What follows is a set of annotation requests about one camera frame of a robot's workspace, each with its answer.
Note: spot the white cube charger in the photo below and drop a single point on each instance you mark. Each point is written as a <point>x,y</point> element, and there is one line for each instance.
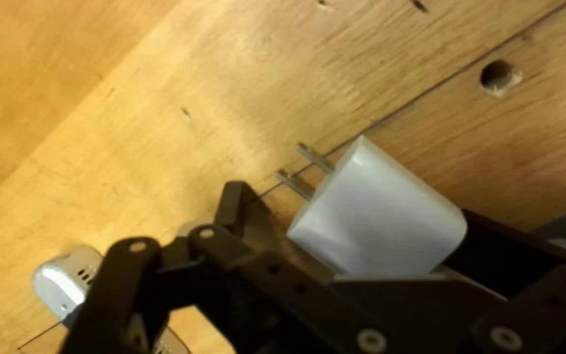
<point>377,218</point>

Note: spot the small silver metal device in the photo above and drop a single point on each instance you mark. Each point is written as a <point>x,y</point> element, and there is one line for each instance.
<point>62,283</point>

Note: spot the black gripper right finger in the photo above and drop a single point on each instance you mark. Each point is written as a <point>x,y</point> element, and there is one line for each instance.
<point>544,296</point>

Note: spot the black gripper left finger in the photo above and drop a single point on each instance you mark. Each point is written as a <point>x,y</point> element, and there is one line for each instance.
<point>206,263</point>

